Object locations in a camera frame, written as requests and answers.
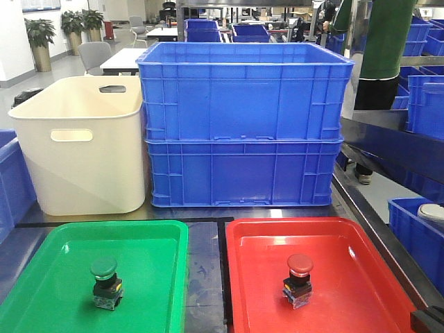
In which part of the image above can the green plastic tray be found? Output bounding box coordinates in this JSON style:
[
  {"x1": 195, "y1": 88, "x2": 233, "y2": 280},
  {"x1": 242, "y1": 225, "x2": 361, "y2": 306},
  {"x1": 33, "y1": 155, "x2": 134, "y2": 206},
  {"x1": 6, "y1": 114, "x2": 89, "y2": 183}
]
[{"x1": 1, "y1": 220, "x2": 189, "y2": 332}]

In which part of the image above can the blue stacked crate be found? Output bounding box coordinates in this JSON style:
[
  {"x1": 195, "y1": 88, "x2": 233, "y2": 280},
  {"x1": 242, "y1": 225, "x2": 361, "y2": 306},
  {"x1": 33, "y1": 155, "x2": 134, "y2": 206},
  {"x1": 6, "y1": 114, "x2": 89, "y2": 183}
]
[
  {"x1": 147, "y1": 138, "x2": 343, "y2": 207},
  {"x1": 137, "y1": 42, "x2": 353, "y2": 141}
]

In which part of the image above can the white office table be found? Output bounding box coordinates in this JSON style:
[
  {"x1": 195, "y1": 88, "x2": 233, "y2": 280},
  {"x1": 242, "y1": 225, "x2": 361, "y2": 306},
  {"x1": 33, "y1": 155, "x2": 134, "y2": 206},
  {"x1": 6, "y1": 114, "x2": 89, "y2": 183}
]
[{"x1": 99, "y1": 48, "x2": 146, "y2": 76}]

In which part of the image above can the red plastic tray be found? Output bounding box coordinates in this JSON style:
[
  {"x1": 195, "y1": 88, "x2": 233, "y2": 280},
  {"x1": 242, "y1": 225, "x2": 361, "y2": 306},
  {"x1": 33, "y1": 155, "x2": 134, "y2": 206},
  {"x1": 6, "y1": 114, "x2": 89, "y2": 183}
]
[{"x1": 226, "y1": 217, "x2": 414, "y2": 332}]

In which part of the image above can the grey office chair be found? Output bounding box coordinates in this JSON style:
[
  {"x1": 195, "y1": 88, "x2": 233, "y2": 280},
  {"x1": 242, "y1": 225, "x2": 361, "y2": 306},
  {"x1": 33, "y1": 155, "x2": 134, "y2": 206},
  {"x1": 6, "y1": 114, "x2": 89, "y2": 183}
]
[{"x1": 78, "y1": 42, "x2": 112, "y2": 76}]

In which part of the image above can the red mushroom push button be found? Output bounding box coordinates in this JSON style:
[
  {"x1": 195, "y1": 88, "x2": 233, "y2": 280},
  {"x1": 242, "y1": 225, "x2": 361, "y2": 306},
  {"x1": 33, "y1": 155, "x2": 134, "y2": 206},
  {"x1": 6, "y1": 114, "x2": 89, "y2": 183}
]
[{"x1": 282, "y1": 253, "x2": 314, "y2": 309}]

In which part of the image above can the person in green coat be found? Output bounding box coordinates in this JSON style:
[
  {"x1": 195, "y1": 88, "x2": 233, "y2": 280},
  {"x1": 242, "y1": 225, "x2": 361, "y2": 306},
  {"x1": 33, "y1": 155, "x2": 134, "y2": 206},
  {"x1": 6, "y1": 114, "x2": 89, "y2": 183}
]
[{"x1": 322, "y1": 0, "x2": 417, "y2": 185}]

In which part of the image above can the green mushroom push button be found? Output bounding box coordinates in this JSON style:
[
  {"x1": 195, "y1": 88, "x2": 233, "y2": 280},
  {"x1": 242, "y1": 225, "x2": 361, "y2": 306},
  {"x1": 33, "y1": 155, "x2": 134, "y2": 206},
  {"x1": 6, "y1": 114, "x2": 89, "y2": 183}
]
[{"x1": 90, "y1": 256, "x2": 123, "y2": 311}]

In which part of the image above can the potted plant left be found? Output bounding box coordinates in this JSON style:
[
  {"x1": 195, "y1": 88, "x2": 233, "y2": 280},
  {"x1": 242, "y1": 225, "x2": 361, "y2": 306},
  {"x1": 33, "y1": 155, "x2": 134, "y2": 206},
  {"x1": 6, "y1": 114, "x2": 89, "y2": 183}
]
[{"x1": 24, "y1": 19, "x2": 56, "y2": 72}]

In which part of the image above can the blue bin cart left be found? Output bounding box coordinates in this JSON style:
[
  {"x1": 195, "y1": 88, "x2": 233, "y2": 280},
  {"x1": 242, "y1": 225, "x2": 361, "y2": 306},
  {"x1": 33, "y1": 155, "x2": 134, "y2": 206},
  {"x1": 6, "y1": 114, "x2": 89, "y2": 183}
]
[{"x1": 1, "y1": 129, "x2": 36, "y2": 242}]

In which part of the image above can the cream plastic basket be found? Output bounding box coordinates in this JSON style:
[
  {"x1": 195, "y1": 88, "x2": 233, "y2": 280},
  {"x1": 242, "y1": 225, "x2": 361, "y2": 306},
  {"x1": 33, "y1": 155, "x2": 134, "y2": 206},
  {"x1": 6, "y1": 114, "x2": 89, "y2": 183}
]
[{"x1": 8, "y1": 76, "x2": 146, "y2": 216}]

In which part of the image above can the lower blue stacked crate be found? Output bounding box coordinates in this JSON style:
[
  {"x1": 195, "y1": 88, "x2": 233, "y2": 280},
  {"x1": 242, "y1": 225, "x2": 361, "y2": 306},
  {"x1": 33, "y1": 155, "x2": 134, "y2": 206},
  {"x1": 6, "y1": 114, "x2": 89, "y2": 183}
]
[{"x1": 147, "y1": 138, "x2": 343, "y2": 207}]

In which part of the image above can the upper blue stacked crate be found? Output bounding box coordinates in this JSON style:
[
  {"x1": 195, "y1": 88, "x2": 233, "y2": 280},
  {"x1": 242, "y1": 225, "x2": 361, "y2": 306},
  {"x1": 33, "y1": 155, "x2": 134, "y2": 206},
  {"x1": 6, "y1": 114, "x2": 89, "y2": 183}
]
[{"x1": 137, "y1": 42, "x2": 353, "y2": 141}]

